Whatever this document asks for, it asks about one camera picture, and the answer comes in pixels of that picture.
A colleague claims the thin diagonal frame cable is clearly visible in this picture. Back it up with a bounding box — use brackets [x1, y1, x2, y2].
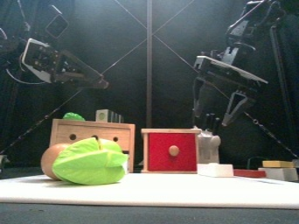
[0, 0, 197, 156]
[113, 0, 299, 160]

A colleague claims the white cutting board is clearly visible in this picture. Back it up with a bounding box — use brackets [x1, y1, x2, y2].
[0, 172, 299, 210]

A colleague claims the red wooden drawer box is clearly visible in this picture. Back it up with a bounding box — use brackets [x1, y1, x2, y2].
[141, 128, 202, 174]

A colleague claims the white rectangular block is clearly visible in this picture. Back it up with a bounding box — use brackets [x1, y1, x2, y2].
[197, 163, 235, 178]

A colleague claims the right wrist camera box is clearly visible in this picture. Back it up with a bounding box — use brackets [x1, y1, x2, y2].
[221, 45, 243, 67]

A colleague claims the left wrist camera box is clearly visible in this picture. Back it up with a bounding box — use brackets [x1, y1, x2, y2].
[20, 38, 55, 84]

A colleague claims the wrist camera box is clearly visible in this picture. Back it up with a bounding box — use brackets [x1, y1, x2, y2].
[20, 38, 55, 84]
[221, 45, 243, 67]

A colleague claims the red flat block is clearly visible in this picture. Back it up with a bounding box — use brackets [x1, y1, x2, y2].
[233, 168, 267, 179]

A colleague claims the yellow block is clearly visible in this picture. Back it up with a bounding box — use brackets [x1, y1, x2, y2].
[262, 159, 295, 169]

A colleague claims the grey metal frame pole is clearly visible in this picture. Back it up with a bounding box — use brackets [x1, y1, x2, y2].
[146, 0, 155, 129]

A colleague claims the brown toy egg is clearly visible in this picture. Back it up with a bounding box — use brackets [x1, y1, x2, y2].
[41, 143, 73, 181]

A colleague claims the white square block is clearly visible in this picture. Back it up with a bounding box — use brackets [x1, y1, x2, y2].
[258, 167, 299, 182]

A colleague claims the wooden box with holes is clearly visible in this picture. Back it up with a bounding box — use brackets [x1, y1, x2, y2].
[49, 118, 137, 173]

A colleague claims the green toy starfruit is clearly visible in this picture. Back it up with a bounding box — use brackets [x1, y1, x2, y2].
[51, 136, 130, 186]

